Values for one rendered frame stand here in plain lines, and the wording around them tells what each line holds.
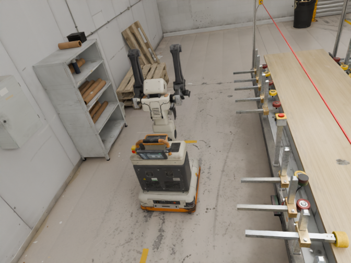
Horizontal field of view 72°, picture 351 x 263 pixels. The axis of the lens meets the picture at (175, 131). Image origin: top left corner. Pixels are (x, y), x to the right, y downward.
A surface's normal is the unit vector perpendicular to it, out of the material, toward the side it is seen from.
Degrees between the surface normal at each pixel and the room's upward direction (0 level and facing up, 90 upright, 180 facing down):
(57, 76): 90
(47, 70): 90
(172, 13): 90
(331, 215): 0
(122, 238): 0
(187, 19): 90
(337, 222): 0
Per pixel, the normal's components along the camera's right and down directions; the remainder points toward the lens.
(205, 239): -0.17, -0.79
